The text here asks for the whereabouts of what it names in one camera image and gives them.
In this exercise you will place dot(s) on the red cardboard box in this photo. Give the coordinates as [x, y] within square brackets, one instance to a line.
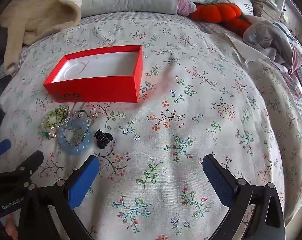
[103, 90]

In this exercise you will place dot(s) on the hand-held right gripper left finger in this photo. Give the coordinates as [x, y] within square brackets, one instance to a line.
[82, 182]

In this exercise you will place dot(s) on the beige quilted jacket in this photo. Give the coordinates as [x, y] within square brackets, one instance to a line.
[40, 17]

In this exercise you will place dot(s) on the orange plush pumpkin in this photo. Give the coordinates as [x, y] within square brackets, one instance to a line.
[216, 11]
[238, 25]

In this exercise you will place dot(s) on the crumpled white grey cloth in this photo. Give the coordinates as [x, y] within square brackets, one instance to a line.
[266, 35]

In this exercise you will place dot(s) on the person's left hand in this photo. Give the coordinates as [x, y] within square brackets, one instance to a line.
[12, 230]

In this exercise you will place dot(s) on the stack of papers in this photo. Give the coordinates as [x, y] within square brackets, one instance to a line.
[261, 2]

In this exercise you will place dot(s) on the floral duvet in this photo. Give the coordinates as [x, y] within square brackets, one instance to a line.
[191, 130]

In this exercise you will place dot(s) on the gold earring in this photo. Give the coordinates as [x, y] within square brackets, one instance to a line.
[94, 115]

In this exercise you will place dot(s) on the black hair claw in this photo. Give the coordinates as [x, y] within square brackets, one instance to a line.
[103, 140]

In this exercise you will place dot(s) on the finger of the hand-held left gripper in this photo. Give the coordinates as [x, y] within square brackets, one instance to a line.
[0, 146]
[30, 161]

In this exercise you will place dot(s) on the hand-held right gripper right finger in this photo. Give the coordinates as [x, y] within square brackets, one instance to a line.
[216, 177]

